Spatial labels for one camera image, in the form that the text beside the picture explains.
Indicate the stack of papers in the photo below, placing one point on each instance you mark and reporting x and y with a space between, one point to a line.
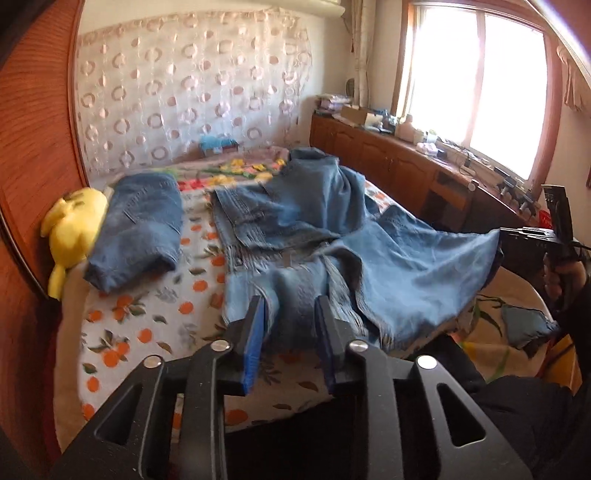
332 102

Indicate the person's black clothing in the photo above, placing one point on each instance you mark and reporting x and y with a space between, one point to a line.
508 415

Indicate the long wooden cabinet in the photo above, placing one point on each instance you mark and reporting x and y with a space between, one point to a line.
369 152

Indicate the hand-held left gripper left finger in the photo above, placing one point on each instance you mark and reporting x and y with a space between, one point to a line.
253 341

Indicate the wooden framed window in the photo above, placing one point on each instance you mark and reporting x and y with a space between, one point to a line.
485 92

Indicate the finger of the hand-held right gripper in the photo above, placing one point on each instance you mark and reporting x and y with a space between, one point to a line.
515 239

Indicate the cream fringed curtain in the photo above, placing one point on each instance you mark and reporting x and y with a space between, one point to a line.
575 78

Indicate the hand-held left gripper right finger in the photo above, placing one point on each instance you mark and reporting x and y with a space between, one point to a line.
328 341

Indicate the sheer circle pattern curtain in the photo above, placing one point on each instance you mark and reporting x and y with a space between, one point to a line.
184 92

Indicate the wooden chair dark back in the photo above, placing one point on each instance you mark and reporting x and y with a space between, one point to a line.
494 207

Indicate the frayed blue denim pants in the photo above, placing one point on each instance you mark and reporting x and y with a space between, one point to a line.
323 230

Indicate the cream patterned window curtain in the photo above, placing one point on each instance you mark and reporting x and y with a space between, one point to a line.
364 46

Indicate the small blue box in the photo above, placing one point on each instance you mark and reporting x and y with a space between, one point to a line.
217 145

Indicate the red packet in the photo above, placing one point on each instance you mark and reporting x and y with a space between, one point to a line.
545 219

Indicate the white plastic jug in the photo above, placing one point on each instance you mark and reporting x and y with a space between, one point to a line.
406 128

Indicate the power strip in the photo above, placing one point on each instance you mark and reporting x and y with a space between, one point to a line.
461 159

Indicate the small blue cloth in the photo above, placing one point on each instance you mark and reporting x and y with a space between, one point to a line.
526 323

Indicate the person's right forearm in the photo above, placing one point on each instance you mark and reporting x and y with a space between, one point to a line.
582 314

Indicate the tissue pack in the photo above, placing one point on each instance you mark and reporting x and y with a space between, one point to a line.
425 147

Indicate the open cardboard box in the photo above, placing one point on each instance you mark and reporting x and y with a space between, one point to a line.
360 115

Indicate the person's right hand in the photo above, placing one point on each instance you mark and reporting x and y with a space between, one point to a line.
552 281

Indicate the yellow plush toy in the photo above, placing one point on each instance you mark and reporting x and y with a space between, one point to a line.
76 221

